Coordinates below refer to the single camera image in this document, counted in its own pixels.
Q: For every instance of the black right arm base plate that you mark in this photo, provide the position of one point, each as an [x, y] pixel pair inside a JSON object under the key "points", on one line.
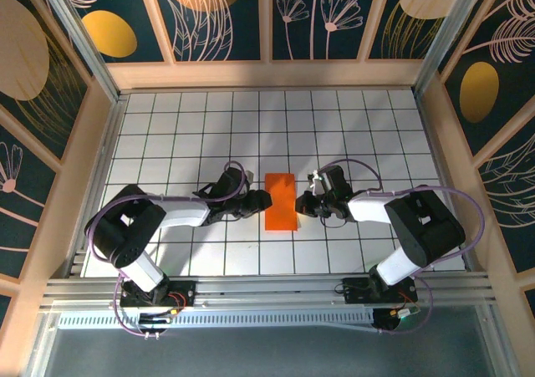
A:
{"points": [[355, 293]]}

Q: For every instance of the orange cloth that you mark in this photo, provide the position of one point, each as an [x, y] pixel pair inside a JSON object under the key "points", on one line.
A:
{"points": [[281, 201]]}

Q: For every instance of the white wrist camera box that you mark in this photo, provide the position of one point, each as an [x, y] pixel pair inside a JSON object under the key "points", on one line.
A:
{"points": [[250, 176], [316, 184]]}

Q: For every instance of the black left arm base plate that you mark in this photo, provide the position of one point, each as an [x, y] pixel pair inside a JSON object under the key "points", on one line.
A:
{"points": [[186, 289]]}

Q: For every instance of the aluminium corner post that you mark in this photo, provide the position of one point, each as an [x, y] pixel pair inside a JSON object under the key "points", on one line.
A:
{"points": [[432, 57], [95, 61]]}

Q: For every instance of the black controller box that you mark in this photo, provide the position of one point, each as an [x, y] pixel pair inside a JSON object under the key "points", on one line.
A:
{"points": [[152, 324], [386, 324]]}

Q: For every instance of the aluminium frame leg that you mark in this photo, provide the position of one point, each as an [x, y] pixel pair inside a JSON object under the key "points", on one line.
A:
{"points": [[499, 343], [39, 343]]}

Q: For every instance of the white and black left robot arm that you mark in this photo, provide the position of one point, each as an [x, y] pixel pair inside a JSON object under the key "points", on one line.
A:
{"points": [[184, 216]]}

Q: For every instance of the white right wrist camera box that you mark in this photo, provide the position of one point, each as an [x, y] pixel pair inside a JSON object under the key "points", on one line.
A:
{"points": [[316, 184]]}

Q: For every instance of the long aluminium mounting rail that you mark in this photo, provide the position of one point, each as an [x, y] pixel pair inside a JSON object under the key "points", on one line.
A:
{"points": [[271, 291]]}

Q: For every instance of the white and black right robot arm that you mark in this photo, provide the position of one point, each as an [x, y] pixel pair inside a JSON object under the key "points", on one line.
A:
{"points": [[430, 222]]}

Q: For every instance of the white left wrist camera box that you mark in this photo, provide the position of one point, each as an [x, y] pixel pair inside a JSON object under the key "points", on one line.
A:
{"points": [[250, 176]]}

